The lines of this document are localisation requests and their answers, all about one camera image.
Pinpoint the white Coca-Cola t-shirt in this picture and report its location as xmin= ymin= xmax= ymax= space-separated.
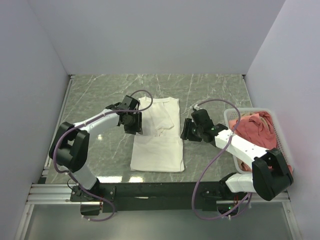
xmin=130 ymin=96 xmax=185 ymax=173

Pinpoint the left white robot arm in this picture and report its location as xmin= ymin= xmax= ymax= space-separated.
xmin=48 ymin=95 xmax=142 ymax=201

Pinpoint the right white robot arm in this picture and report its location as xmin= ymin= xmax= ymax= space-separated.
xmin=180 ymin=109 xmax=294 ymax=201

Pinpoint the beige garment in basket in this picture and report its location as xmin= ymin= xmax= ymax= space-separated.
xmin=240 ymin=112 xmax=260 ymax=121

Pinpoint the pink t-shirt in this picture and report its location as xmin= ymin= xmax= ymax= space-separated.
xmin=229 ymin=111 xmax=278 ymax=150

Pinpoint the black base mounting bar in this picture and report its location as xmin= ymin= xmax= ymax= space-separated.
xmin=69 ymin=181 xmax=248 ymax=216

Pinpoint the white plastic laundry basket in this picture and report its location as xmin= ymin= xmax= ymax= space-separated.
xmin=223 ymin=107 xmax=294 ymax=173

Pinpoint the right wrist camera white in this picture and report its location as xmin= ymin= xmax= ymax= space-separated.
xmin=192 ymin=104 xmax=202 ymax=112

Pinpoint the aluminium frame rail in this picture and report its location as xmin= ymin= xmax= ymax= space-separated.
xmin=14 ymin=154 xmax=73 ymax=240

